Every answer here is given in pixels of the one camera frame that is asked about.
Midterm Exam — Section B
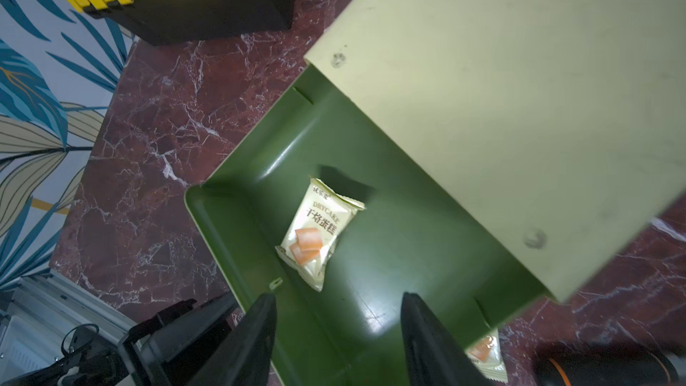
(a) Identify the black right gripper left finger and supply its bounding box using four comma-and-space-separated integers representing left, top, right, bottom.
188, 293, 277, 385

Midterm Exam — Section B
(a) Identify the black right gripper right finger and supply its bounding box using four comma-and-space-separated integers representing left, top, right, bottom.
400, 292, 491, 386

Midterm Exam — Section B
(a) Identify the cream cookie packet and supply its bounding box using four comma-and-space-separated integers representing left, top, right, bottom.
275, 178, 366, 292
466, 329, 508, 384

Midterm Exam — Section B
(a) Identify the green top drawer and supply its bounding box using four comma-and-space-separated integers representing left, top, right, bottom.
185, 67, 544, 385

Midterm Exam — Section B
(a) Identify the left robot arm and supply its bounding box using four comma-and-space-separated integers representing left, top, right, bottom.
3, 293, 238, 385

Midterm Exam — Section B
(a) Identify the light green drawer cabinet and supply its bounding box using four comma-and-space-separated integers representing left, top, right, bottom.
305, 0, 685, 301

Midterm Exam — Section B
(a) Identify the black orange screwdriver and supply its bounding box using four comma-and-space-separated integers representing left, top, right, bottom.
533, 348, 685, 386

